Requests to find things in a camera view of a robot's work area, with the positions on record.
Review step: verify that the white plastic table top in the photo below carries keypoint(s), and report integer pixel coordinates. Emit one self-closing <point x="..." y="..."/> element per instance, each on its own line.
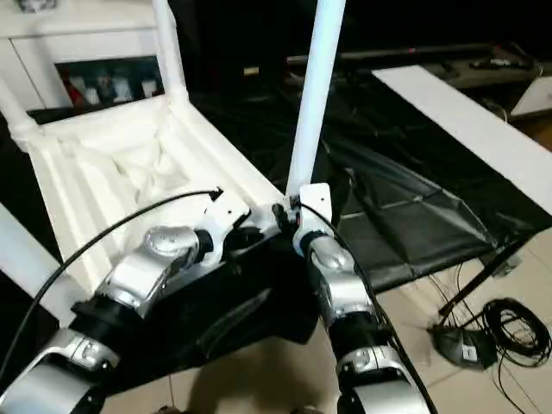
<point x="108" y="151"/>

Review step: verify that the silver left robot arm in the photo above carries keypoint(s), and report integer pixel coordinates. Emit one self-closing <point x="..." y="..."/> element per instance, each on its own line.
<point x="138" y="271"/>

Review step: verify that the black plastic mat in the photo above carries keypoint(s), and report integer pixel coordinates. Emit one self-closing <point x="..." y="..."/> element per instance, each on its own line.
<point x="409" y="172"/>

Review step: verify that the small tan label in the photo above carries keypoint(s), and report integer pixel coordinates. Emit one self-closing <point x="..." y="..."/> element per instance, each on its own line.
<point x="251" y="70"/>

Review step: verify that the white mug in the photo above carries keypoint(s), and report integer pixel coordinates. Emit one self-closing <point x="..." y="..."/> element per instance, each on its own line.
<point x="146" y="88"/>

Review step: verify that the dark brown round object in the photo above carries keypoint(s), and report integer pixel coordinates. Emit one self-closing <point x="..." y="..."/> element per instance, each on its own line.
<point x="166" y="409"/>

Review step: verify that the tall black cabinet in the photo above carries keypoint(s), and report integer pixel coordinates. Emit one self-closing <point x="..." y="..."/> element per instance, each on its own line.
<point x="224" y="34"/>

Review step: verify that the black horizontal bar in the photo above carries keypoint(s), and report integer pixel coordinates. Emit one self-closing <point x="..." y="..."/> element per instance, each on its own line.
<point x="388" y="52"/>

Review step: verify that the white printed carton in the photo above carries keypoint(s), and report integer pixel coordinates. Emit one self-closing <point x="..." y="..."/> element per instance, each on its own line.
<point x="121" y="88"/>

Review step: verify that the white flat board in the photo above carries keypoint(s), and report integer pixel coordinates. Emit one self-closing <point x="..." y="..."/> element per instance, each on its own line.
<point x="453" y="116"/>

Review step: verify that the small white cup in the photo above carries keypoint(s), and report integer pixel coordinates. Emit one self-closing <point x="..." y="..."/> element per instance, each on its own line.
<point x="90" y="95"/>

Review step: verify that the black tripod stand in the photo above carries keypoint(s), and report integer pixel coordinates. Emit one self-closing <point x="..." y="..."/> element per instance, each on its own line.
<point x="453" y="345"/>

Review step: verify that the small red figure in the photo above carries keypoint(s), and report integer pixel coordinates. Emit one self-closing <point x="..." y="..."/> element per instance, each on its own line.
<point x="75" y="92"/>

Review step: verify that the black electronic box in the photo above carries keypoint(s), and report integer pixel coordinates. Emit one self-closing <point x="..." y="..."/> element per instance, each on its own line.
<point x="511" y="263"/>

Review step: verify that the black remote control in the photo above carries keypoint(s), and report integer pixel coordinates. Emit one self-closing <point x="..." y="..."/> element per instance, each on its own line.
<point x="496" y="63"/>

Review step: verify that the white cabinet with glass doors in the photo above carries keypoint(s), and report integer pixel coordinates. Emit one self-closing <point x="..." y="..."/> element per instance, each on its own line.
<point x="64" y="39"/>

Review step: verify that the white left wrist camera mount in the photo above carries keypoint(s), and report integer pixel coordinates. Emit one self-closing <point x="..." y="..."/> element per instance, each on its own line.
<point x="224" y="213"/>

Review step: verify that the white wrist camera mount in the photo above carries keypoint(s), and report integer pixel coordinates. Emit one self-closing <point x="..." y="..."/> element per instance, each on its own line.
<point x="224" y="213"/>
<point x="317" y="198"/>

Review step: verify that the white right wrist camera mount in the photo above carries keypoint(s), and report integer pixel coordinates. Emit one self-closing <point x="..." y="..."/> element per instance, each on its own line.
<point x="317" y="198"/>

